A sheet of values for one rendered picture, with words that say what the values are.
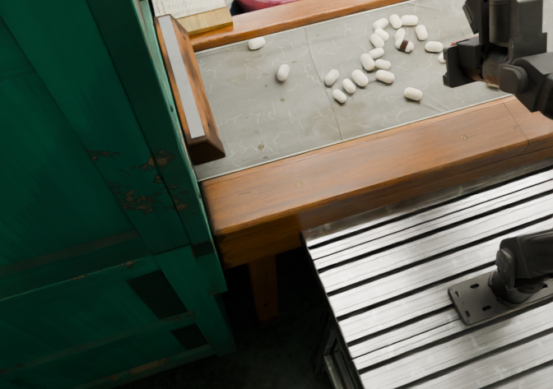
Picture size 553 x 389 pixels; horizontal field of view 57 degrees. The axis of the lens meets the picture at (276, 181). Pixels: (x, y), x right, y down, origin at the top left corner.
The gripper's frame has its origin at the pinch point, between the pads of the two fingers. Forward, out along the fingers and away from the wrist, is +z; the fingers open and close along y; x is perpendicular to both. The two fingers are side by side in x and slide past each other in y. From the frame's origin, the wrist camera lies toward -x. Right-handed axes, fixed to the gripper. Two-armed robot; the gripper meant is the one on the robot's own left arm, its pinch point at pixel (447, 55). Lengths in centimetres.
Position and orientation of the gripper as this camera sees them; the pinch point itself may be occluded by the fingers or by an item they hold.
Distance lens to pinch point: 97.6
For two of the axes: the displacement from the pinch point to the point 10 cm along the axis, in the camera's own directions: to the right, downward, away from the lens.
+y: -9.5, 2.7, -1.3
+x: 2.0, 9.1, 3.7
